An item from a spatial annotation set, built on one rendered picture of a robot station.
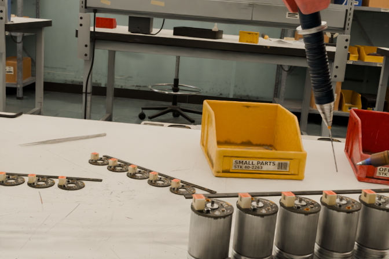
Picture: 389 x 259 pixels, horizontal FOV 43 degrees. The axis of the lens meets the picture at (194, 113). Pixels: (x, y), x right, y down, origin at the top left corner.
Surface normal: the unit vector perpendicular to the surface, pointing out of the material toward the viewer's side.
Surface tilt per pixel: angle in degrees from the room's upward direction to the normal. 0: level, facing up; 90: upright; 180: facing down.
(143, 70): 90
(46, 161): 0
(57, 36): 90
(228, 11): 90
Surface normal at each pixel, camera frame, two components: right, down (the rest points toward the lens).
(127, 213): 0.08, -0.97
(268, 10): -0.04, 0.21
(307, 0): 0.34, 0.39
